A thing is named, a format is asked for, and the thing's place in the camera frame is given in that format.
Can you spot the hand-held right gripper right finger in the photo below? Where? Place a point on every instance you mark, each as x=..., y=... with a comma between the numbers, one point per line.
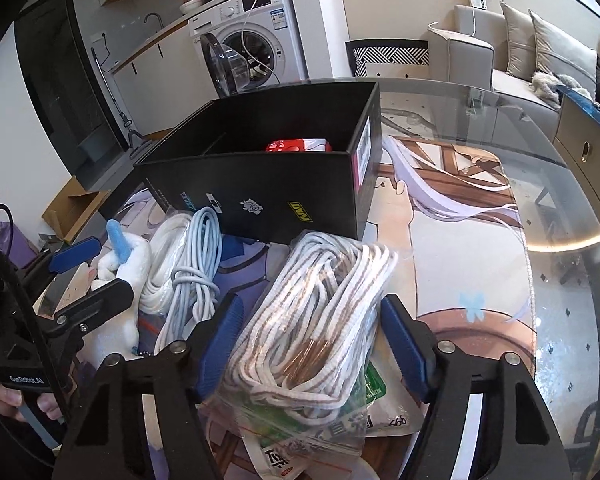
x=405, y=345

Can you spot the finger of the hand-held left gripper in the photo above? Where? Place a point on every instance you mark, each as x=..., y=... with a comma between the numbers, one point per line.
x=75, y=255
x=95, y=300

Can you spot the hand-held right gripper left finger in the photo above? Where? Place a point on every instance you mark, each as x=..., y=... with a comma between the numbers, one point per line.
x=225, y=340

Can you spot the green snack packet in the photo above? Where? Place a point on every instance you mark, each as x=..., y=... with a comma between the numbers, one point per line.
x=380, y=390

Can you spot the white plush toy blue horn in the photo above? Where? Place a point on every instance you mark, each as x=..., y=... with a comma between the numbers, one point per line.
x=135, y=260

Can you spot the black cardboard box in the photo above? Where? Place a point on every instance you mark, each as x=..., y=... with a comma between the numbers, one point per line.
x=255, y=185

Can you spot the person's left hand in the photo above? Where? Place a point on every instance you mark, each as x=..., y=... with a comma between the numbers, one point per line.
x=2, y=402

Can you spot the brown cardboard box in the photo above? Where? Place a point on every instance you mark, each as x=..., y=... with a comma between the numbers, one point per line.
x=75, y=210

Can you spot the dark glass door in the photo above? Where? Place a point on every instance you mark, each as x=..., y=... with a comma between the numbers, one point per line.
x=60, y=90

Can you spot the kitchen counter cabinet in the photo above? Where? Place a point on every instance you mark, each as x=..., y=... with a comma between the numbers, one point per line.
x=150, y=70

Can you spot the red and white packet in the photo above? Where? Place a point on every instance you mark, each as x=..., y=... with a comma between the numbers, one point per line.
x=295, y=145

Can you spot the kitchen faucet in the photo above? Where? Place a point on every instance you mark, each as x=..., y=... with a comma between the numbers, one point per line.
x=155, y=17

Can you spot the beige side cabinet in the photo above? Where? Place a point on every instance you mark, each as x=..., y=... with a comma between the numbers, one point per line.
x=585, y=160

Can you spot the white bowl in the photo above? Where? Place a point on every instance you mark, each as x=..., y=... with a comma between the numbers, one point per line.
x=191, y=6

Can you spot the black white patterned chair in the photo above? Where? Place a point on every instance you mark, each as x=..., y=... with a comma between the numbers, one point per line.
x=390, y=55

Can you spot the beige sofa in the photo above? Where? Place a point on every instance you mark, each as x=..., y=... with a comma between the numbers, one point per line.
x=472, y=60

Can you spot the grey furry throw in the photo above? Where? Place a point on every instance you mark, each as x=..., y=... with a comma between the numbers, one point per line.
x=555, y=85

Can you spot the blue mat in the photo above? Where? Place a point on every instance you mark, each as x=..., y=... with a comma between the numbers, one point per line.
x=590, y=105

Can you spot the white washing machine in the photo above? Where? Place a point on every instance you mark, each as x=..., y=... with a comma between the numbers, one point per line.
x=275, y=25

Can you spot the grey sofa cushion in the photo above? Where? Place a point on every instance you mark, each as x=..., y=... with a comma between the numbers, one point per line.
x=562, y=55
x=517, y=40

